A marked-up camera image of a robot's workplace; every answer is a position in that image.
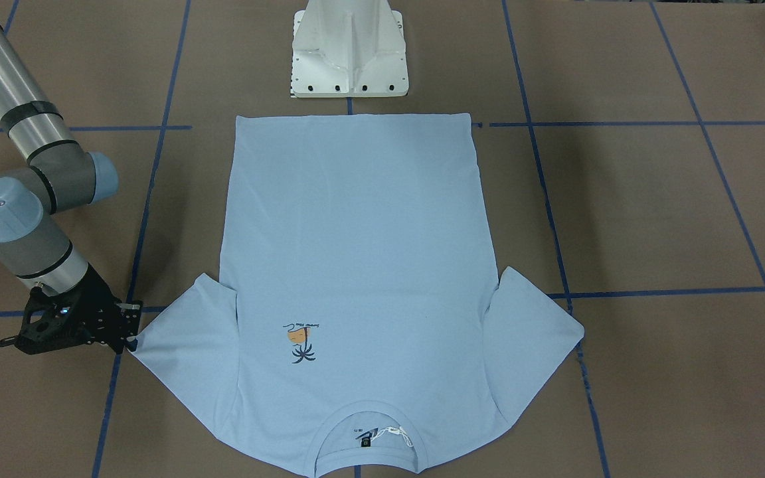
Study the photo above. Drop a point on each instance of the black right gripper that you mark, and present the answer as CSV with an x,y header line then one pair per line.
x,y
98,298

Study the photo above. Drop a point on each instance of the light blue t-shirt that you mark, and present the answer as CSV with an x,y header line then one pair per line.
x,y
358,317

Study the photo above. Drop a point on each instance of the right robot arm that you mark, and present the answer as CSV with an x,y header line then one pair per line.
x,y
58,175

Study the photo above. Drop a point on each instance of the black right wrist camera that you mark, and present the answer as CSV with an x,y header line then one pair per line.
x,y
51,323

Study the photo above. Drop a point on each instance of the white pedestal column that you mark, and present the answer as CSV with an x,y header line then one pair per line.
x,y
348,49

